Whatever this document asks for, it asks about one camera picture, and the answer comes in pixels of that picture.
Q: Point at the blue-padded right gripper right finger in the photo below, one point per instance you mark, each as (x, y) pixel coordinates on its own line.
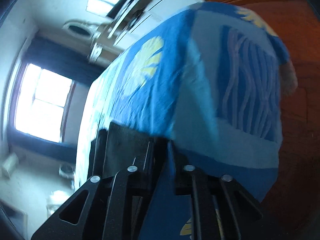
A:
(220, 207)

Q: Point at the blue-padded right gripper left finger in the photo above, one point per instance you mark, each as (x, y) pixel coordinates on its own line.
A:
(109, 208)

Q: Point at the black pants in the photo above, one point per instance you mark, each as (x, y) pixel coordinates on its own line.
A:
(119, 147)

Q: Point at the bright bedroom window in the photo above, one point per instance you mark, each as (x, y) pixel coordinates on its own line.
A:
(43, 97)

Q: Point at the small white desk fan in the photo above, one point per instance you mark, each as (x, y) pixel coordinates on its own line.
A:
(66, 171)

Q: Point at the left blue curtain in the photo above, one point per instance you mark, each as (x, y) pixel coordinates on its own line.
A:
(56, 150)

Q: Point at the blue curtain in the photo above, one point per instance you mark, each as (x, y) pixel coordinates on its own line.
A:
(62, 60)
(56, 150)

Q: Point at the blue patterned bed sheet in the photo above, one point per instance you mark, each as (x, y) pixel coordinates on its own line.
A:
(209, 80)

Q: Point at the right blue curtain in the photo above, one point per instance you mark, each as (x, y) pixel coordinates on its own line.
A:
(62, 60)

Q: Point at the white vanity dressing table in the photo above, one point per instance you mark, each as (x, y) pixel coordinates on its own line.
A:
(103, 51)

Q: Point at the oval white framed mirror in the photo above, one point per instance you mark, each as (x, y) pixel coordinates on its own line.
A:
(80, 29)

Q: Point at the white tv stand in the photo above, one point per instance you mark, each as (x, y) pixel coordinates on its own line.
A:
(144, 16)

